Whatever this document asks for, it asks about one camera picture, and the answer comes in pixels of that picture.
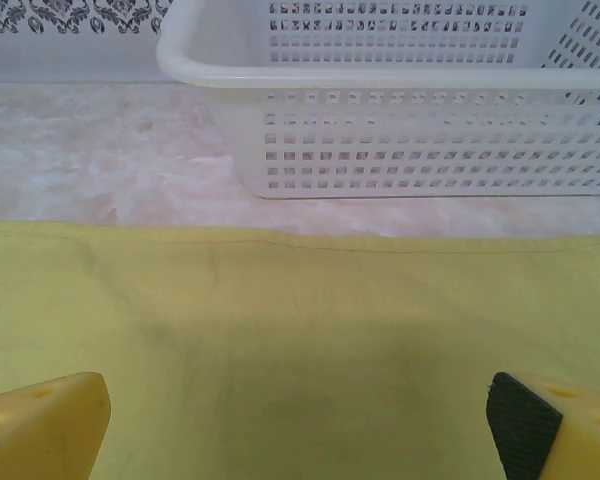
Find white plastic perforated basket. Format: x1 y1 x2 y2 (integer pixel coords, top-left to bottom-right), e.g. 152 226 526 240
155 0 600 200

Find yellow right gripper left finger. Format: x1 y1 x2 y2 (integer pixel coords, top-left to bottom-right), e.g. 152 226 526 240
0 371 113 480

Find yellow long pants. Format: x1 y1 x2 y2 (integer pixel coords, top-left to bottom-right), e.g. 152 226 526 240
0 221 600 480

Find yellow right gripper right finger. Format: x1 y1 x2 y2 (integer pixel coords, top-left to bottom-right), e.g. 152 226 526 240
484 371 600 480

